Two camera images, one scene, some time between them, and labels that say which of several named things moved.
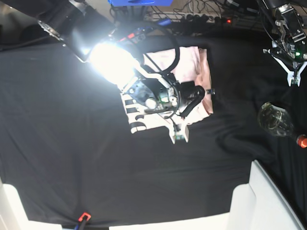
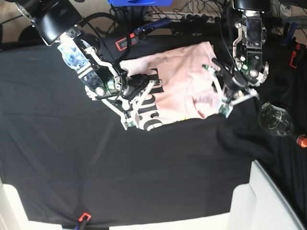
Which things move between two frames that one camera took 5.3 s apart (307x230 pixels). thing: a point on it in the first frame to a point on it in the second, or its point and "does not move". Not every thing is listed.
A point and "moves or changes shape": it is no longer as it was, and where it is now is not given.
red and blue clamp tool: (140, 34) does not move
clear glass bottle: (276, 120) does not move
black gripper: (293, 63) to (232, 81)
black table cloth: (66, 148) does not move
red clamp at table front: (88, 216) does not move
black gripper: (189, 95) to (133, 85)
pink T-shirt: (189, 63) moves or changes shape
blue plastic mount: (140, 3) does not move
